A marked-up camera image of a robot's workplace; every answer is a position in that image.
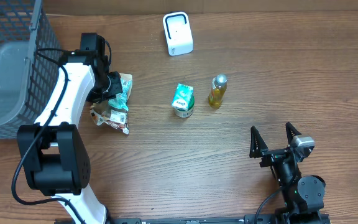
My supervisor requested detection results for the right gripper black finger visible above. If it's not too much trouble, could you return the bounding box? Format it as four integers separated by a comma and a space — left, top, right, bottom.
249, 126, 268, 158
285, 122, 301, 144

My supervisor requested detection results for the teal snack packet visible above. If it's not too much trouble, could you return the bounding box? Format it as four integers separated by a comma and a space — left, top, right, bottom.
108, 78, 133, 111

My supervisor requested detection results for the brown snack pouch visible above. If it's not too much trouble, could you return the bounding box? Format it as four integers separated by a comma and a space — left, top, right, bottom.
89, 73, 134, 135

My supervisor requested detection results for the yellow liquid plastic bottle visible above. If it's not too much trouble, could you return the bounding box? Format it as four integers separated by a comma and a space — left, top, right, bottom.
208, 74, 227, 109

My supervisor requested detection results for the teal white tissue pack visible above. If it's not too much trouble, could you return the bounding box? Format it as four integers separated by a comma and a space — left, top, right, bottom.
172, 83, 194, 111

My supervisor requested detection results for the green lid white jar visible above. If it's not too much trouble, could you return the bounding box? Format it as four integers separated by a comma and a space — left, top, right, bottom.
174, 96, 195, 118

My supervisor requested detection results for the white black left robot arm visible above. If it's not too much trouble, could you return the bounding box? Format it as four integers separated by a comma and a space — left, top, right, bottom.
11, 48, 122, 223

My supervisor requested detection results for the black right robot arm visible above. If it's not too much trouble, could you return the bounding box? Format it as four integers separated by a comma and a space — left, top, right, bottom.
249, 122, 330, 224

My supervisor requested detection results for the white barcode scanner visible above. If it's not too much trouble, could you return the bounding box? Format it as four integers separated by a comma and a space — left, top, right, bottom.
162, 11, 193, 56

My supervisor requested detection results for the grey plastic mesh basket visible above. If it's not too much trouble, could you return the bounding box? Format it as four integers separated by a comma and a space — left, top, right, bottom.
0, 0, 60, 139

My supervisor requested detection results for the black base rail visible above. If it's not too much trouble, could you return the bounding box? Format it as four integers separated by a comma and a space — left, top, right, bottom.
54, 213, 331, 224

